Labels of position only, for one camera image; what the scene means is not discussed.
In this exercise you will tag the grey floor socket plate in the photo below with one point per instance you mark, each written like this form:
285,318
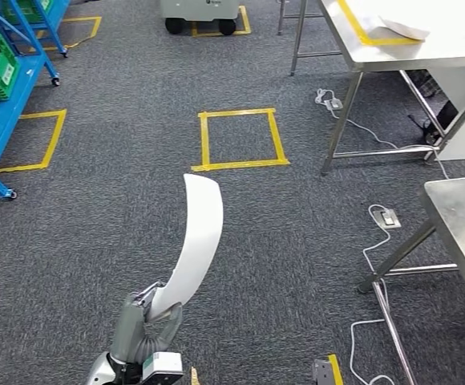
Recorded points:
333,104
386,219

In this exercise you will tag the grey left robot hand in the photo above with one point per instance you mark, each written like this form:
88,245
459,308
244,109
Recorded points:
126,324

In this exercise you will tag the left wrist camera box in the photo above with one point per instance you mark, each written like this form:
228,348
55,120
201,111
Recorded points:
164,369

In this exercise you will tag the steel table frame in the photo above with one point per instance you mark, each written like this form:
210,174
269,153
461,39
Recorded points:
281,21

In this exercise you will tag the white topped steel table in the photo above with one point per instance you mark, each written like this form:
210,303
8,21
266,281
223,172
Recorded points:
437,50

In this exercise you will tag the white wheeled cart robot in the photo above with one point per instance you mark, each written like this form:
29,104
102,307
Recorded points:
200,9

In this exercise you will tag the blue metal shelf rack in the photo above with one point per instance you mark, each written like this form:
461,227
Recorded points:
12,101
62,6

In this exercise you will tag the white curved plastic part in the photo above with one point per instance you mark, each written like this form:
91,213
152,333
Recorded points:
200,239
404,29

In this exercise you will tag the yellow floor tape square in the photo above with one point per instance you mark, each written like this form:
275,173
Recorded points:
20,168
335,372

